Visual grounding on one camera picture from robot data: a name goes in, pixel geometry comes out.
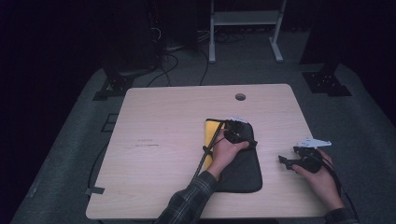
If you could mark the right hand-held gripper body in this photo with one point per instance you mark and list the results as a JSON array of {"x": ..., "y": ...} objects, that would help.
[{"x": 308, "y": 160}]

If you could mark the person's right hand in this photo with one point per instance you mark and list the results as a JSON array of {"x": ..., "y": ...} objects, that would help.
[{"x": 323, "y": 183}]

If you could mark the black and yellow cloth pouch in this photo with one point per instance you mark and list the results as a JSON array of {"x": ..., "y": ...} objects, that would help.
[{"x": 244, "y": 174}]

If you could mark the grey tape strip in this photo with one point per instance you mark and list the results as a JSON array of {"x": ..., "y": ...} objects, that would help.
[{"x": 95, "y": 190}]

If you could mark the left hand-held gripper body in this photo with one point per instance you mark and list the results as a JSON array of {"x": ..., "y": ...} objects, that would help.
[{"x": 235, "y": 132}]

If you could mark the black stand with base plate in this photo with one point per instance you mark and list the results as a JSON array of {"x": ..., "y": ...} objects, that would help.
[
  {"x": 325, "y": 82},
  {"x": 120, "y": 82}
]

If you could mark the person's left hand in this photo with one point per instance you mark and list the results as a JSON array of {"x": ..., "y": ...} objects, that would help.
[{"x": 225, "y": 154}]

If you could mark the white metal stand frame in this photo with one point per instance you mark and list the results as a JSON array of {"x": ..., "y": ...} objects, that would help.
[{"x": 246, "y": 18}]

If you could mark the black floor tape frame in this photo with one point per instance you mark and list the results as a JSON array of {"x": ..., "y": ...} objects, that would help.
[{"x": 109, "y": 123}]

